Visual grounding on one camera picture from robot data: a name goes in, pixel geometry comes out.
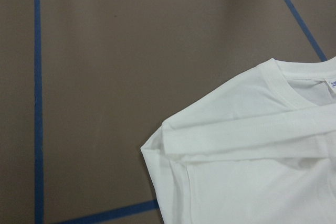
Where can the white long-sleeve printed shirt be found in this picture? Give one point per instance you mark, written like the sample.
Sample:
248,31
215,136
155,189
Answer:
170,111

